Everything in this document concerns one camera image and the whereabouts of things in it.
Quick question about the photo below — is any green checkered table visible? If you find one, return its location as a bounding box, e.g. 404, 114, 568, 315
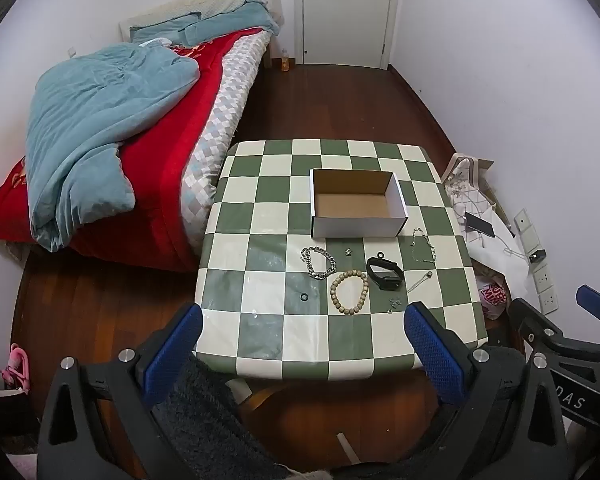
192, 139, 490, 381

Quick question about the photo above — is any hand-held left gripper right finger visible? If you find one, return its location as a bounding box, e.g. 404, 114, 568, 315
403, 301, 571, 480

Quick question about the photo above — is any diamond pattern mattress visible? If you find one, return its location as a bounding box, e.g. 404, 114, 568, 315
180, 30, 273, 256

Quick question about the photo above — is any white tote bag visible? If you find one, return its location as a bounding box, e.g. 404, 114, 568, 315
441, 152, 531, 311

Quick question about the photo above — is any pink hanger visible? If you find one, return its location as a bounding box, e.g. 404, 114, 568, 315
0, 343, 31, 394

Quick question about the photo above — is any dark grey fuzzy cloth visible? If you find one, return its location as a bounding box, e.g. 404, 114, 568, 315
152, 355, 293, 480

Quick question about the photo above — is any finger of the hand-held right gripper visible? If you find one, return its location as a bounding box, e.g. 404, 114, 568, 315
576, 284, 600, 348
509, 298, 566, 357

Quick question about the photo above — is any wooden bead bracelet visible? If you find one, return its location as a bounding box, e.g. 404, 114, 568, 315
329, 270, 370, 317

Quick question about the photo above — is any thin silver chain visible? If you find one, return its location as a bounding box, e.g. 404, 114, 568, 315
410, 227, 437, 264

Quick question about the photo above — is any teal pillow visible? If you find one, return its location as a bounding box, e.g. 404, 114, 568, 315
130, 11, 203, 46

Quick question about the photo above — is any black smartphone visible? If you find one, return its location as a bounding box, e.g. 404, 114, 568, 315
464, 211, 497, 238

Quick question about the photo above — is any black smart band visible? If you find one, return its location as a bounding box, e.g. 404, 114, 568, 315
365, 254, 405, 292

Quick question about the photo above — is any beige headboard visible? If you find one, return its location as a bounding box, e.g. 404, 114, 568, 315
118, 0, 284, 43

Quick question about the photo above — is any silver chain bracelet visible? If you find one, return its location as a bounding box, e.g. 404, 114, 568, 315
300, 246, 337, 281

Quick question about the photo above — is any white door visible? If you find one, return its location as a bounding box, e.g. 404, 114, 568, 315
294, 0, 403, 71

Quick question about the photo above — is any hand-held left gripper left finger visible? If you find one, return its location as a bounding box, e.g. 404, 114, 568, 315
37, 302, 204, 480

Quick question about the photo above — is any silver hairpin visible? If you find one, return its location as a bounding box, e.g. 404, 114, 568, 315
406, 271, 434, 295

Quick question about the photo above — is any white cardboard box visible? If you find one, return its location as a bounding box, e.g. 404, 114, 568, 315
309, 168, 408, 239

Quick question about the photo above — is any red blanket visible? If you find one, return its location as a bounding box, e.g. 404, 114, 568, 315
0, 30, 273, 273

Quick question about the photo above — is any teal folded blanket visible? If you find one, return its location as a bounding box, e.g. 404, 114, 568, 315
182, 0, 282, 46

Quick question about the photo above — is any teal duvet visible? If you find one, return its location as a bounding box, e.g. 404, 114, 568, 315
26, 42, 202, 253

